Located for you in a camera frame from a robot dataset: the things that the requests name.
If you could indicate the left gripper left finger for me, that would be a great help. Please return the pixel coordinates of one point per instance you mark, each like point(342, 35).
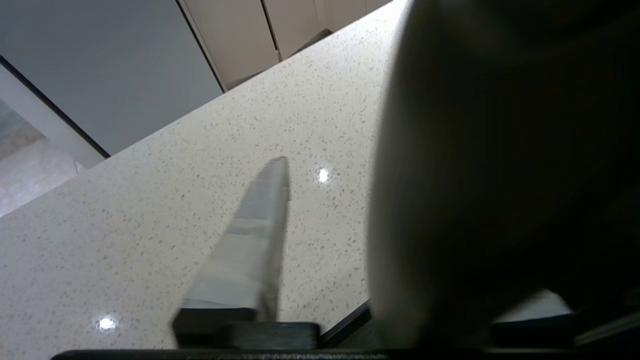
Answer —
point(250, 260)

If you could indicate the white door frame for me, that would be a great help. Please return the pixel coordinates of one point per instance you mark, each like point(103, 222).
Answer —
point(47, 120)

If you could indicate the beige cabinet door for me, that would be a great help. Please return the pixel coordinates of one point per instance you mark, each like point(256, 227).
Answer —
point(235, 40)
point(295, 22)

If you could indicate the grey cabinet door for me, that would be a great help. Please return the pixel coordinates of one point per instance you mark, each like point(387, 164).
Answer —
point(110, 65)

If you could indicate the black kettle tray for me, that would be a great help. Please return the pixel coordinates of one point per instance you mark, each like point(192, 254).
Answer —
point(347, 325)

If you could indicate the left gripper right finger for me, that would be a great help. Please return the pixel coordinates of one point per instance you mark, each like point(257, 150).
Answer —
point(537, 320)

